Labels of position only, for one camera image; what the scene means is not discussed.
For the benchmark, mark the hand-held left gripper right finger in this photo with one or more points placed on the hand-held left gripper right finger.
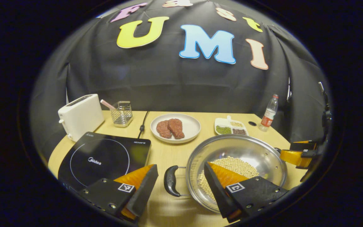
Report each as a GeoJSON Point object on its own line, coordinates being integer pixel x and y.
{"type": "Point", "coordinates": [216, 192]}

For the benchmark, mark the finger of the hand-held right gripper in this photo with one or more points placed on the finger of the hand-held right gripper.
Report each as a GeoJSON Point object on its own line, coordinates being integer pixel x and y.
{"type": "Point", "coordinates": [302, 146]}
{"type": "Point", "coordinates": [295, 157]}

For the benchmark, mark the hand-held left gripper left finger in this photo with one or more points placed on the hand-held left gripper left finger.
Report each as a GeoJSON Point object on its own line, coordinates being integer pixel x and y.
{"type": "Point", "coordinates": [145, 192]}

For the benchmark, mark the pile of soybeans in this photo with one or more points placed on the pile of soybeans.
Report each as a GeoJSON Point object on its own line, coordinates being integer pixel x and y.
{"type": "Point", "coordinates": [235, 164]}

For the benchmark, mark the stainless steel pot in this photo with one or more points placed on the stainless steel pot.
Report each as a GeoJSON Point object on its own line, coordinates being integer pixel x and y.
{"type": "Point", "coordinates": [232, 148]}

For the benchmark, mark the black induction cooktop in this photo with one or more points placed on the black induction cooktop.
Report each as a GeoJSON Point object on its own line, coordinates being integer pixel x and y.
{"type": "Point", "coordinates": [106, 154]}

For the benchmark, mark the clear plastic water bottle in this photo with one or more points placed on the clear plastic water bottle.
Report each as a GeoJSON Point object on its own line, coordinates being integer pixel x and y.
{"type": "Point", "coordinates": [268, 116]}

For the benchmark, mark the white divided bean dish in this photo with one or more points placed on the white divided bean dish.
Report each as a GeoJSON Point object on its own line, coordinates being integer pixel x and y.
{"type": "Point", "coordinates": [224, 129]}

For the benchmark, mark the red meat slice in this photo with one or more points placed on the red meat slice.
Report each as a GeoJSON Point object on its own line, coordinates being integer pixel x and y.
{"type": "Point", "coordinates": [163, 129]}
{"type": "Point", "coordinates": [176, 127]}

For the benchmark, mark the white round plate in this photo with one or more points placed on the white round plate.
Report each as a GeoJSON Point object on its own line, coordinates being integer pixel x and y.
{"type": "Point", "coordinates": [192, 127]}

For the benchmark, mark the pink striped straw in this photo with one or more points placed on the pink striped straw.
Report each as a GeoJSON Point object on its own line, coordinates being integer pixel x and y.
{"type": "Point", "coordinates": [106, 104]}

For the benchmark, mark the white toaster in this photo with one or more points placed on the white toaster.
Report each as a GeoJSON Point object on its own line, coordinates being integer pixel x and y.
{"type": "Point", "coordinates": [80, 116]}

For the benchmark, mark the black backdrop cloth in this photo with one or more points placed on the black backdrop cloth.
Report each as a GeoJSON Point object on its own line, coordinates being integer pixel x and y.
{"type": "Point", "coordinates": [169, 85]}

